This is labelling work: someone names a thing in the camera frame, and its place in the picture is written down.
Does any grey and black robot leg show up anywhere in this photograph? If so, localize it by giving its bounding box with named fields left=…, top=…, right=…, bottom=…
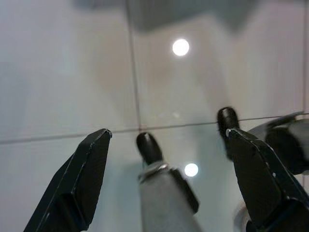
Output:
left=248, top=111, right=309, bottom=176

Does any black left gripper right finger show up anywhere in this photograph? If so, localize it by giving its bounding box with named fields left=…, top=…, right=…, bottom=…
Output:
left=227, top=129, right=309, bottom=232

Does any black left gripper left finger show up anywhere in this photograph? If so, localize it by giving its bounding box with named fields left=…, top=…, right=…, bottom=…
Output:
left=23, top=128, right=112, bottom=232

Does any grey metal leg black foot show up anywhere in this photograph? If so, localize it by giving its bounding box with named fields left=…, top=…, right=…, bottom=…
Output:
left=136, top=132, right=203, bottom=232
left=217, top=107, right=241, bottom=160

